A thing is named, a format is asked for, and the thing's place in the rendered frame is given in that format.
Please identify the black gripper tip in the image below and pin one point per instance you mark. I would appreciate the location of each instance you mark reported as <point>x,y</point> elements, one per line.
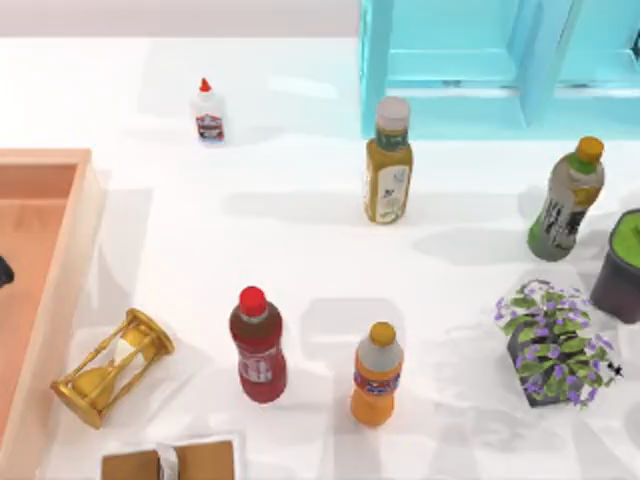
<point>4,272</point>

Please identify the dark pot with green top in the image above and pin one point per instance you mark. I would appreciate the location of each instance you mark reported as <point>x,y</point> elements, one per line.
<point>622,265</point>

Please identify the yellow-green bottle grey cap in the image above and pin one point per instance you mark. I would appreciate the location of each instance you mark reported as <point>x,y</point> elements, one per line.
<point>389,170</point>

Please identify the purple flower plant pot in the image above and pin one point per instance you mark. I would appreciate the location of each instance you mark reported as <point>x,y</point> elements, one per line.
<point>555,345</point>

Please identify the orange bottle yellow cap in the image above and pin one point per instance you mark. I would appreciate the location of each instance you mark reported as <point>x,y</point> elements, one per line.
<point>376,380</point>

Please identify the light blue rack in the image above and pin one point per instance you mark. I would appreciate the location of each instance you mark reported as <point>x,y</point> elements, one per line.
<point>450,65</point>

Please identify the green bottle yellow cap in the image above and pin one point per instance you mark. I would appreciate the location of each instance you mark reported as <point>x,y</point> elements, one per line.
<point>567,205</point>

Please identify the open brown book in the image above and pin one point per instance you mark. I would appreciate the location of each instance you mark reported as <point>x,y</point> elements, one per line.
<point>170,459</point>

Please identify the shallow salmon-coloured box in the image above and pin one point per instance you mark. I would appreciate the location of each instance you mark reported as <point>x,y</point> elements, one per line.
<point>30,220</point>

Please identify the golden hourglass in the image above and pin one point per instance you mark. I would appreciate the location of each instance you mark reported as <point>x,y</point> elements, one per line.
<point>112,367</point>

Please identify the white glue bottle red cap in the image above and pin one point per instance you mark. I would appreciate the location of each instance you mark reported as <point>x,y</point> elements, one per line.
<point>208,117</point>

